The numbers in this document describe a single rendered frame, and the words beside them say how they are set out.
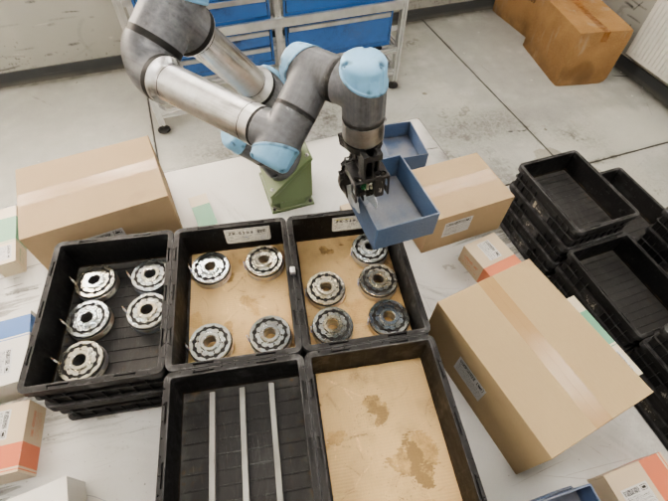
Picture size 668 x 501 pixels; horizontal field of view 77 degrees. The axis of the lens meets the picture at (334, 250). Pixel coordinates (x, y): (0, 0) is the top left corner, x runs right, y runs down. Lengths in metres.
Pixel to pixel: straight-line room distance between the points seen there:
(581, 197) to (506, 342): 1.17
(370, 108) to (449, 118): 2.48
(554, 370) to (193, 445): 0.82
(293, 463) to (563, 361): 0.65
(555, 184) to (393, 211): 1.24
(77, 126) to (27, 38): 0.73
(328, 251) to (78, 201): 0.74
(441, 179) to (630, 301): 0.97
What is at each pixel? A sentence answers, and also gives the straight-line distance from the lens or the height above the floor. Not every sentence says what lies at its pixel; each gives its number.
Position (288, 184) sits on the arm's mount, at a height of 0.82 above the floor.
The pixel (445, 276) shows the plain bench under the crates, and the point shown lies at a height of 0.70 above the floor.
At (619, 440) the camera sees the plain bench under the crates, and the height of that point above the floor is 0.70.
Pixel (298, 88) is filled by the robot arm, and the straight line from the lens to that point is 0.75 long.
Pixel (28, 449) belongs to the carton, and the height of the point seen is 0.75.
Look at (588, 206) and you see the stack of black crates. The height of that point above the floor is 0.49.
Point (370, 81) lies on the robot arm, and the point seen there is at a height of 1.46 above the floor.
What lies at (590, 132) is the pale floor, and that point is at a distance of 3.46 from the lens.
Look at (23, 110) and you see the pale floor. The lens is 3.72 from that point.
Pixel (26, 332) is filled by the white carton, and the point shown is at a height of 0.79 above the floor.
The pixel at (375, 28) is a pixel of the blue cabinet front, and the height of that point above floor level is 0.45.
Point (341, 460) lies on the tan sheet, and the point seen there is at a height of 0.83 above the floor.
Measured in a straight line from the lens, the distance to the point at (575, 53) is 3.71.
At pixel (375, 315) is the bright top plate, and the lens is 1.09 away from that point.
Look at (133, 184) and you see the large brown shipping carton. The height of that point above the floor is 0.90.
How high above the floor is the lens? 1.82
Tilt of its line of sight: 54 degrees down
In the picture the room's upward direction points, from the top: 2 degrees clockwise
